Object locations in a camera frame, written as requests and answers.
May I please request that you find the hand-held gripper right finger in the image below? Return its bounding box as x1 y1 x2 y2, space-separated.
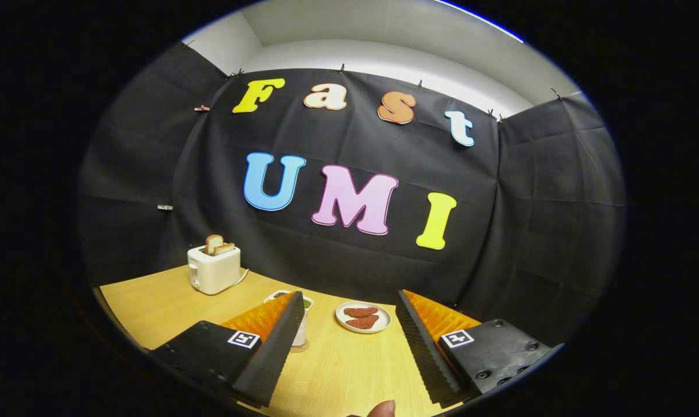
396 290 564 406

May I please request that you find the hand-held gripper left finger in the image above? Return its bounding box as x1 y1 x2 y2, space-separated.
151 291 305 408

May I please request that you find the clear plastic juice bottle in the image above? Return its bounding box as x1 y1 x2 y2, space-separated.
291 310 309 348

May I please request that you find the round white plate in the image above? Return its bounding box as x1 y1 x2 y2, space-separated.
335 301 392 334

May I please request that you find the white divided spice tray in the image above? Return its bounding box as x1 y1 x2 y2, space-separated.
264 290 315 313

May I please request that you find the wooden table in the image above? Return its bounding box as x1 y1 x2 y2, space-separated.
99 265 466 417

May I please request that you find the cream white toaster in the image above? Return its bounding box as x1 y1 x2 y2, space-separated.
187 244 241 295

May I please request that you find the black backdrop cloth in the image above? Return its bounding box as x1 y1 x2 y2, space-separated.
77 42 626 348

